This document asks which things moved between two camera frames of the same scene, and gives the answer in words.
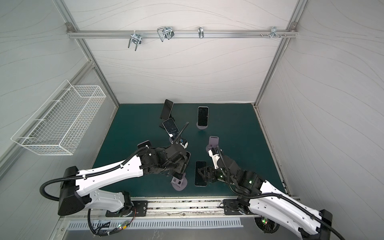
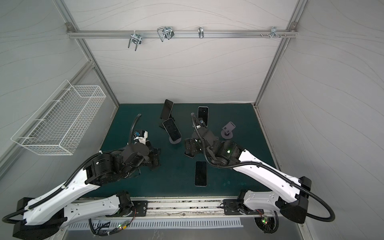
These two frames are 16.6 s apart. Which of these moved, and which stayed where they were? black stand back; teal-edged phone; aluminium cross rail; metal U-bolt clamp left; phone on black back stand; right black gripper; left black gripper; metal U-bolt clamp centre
Moved: left black gripper; right black gripper
Stayed: teal-edged phone; aluminium cross rail; phone on black back stand; black stand back; metal U-bolt clamp left; metal U-bolt clamp centre
